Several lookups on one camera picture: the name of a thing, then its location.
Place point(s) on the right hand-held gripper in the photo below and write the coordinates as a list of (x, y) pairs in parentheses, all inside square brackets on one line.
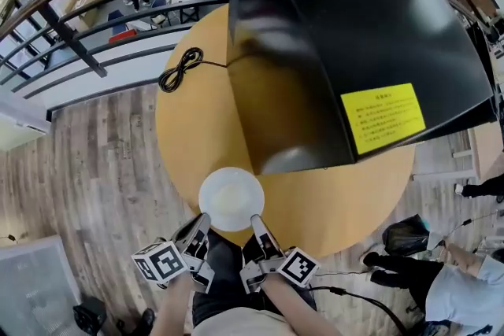
[(297, 267)]

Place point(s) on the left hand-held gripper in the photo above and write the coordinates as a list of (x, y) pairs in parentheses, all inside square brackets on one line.
[(161, 261)]

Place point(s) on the white plate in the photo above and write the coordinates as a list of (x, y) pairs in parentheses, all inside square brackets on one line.
[(252, 189)]

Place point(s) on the black mini fridge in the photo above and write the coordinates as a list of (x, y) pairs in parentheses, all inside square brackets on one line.
[(354, 12)]

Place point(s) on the person's left forearm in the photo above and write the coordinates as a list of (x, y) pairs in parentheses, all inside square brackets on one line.
[(175, 311)]

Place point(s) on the person's right forearm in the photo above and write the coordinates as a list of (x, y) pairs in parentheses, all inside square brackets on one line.
[(299, 311)]

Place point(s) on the person's dark trousered legs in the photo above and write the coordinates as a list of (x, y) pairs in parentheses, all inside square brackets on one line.
[(224, 279)]

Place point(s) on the person's beige shirt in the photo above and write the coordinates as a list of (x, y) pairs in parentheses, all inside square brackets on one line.
[(244, 324)]

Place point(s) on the round wooden table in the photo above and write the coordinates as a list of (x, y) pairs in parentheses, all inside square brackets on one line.
[(197, 130)]

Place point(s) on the black bag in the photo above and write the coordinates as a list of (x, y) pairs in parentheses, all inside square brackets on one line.
[(88, 314)]

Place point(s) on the white-framed glass partition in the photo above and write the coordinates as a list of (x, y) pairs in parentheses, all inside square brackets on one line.
[(35, 287)]

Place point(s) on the wood-topped black metal railing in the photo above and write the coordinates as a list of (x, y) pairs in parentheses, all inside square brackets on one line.
[(71, 39)]

